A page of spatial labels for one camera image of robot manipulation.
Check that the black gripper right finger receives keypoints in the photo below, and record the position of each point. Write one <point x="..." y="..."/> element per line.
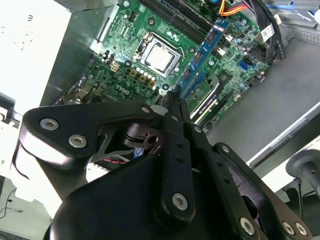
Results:
<point x="207" y="160"/>

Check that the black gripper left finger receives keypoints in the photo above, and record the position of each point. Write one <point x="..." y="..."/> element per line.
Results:
<point x="62" y="150"/>

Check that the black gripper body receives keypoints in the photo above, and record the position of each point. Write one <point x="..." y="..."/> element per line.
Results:
<point x="120" y="200"/>

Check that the blue RAM stick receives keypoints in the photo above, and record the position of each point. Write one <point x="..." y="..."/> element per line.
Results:
<point x="205" y="55"/>

